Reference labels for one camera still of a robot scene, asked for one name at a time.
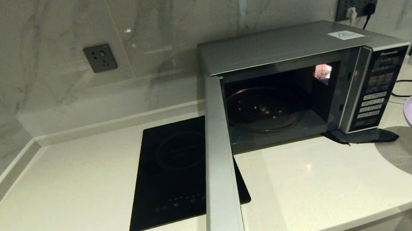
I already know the grey single wall socket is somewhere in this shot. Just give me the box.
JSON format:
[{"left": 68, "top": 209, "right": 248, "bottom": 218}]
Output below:
[{"left": 83, "top": 43, "right": 119, "bottom": 75}]

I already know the glass microwave turntable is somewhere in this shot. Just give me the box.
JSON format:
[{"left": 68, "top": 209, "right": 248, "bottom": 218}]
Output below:
[{"left": 224, "top": 79, "right": 307, "bottom": 139}]

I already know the grey double wall socket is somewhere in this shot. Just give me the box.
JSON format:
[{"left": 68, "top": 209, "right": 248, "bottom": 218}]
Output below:
[{"left": 332, "top": 0, "right": 384, "bottom": 23}]

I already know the dark cloth pad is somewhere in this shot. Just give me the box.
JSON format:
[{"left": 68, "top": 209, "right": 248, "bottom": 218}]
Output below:
[{"left": 326, "top": 120, "right": 400, "bottom": 153}]

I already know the black power plug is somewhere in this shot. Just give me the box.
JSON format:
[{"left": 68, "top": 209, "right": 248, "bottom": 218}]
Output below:
[{"left": 359, "top": 2, "right": 379, "bottom": 29}]

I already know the black induction cooktop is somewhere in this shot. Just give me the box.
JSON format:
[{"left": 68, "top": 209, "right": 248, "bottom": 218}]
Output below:
[{"left": 112, "top": 110, "right": 253, "bottom": 231}]

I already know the white sticker label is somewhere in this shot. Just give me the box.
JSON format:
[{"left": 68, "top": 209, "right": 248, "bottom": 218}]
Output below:
[{"left": 328, "top": 27, "right": 365, "bottom": 43}]

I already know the silver microwave oven body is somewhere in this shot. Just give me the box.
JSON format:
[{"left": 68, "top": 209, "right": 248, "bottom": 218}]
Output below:
[{"left": 195, "top": 6, "right": 412, "bottom": 159}]

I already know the white power plug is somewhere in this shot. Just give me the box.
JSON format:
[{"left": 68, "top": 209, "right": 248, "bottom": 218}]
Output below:
[{"left": 344, "top": 7, "right": 359, "bottom": 25}]

